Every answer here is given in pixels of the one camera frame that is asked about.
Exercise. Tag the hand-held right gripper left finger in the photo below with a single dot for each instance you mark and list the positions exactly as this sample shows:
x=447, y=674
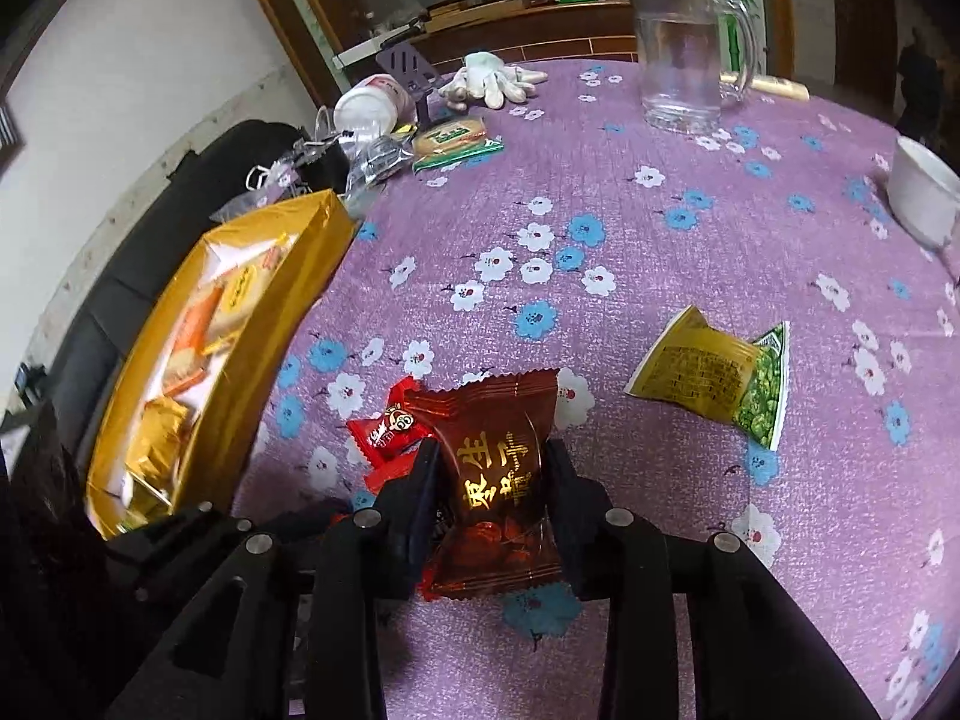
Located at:
x=409, y=510

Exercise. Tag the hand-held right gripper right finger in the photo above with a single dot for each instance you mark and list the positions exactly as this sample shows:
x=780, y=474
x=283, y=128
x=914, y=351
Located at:
x=574, y=510

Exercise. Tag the small red candy packet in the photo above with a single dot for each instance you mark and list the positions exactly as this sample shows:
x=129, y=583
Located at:
x=386, y=427

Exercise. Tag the dark red date snack packet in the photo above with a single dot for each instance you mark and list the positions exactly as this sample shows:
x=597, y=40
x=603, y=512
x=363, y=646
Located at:
x=487, y=450

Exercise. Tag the yellow green pea snack packet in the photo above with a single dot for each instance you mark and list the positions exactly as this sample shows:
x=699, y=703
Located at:
x=697, y=375

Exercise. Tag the yellow cardboard box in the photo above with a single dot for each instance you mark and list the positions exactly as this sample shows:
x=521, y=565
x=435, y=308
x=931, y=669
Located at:
x=247, y=360

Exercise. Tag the orange white snack packet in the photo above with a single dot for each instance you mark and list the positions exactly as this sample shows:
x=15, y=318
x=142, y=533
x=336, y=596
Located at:
x=191, y=322

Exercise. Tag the black leather chair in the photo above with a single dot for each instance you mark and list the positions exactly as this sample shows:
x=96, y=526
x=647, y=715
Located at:
x=112, y=292

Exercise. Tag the pale yellow cracker packet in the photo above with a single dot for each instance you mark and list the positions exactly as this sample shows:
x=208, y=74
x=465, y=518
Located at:
x=244, y=281

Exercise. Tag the purple floral tablecloth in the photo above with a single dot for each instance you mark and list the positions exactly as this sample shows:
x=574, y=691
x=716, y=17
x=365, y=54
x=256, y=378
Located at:
x=600, y=187

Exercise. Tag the crumpled clear plastic wrappers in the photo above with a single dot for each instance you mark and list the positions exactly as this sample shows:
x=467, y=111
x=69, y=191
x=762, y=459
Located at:
x=375, y=161

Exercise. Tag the green cracker packet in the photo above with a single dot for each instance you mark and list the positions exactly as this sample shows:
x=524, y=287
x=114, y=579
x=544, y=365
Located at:
x=450, y=136

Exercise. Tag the white plastic jar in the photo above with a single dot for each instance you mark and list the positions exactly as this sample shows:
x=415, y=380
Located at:
x=367, y=109

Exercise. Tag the white work glove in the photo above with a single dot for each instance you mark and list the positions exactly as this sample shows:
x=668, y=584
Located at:
x=487, y=82

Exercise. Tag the purple phone stand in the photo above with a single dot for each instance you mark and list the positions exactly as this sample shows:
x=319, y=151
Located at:
x=405, y=64

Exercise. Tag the clear glass pitcher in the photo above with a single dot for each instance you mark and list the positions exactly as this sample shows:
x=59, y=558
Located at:
x=675, y=67

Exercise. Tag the white mug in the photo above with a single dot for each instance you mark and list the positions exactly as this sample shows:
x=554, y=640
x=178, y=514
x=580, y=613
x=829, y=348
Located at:
x=922, y=195

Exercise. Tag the cream rectangular bar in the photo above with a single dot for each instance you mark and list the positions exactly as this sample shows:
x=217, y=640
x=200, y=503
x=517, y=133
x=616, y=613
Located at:
x=780, y=86

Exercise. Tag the wooden counter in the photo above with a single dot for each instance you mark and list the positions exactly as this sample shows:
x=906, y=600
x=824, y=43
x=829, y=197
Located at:
x=525, y=30

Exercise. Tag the brown wooden door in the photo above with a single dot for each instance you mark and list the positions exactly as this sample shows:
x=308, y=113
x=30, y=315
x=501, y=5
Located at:
x=862, y=15

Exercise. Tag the dark framed wall picture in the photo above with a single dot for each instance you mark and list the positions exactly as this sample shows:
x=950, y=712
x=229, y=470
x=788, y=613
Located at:
x=7, y=135

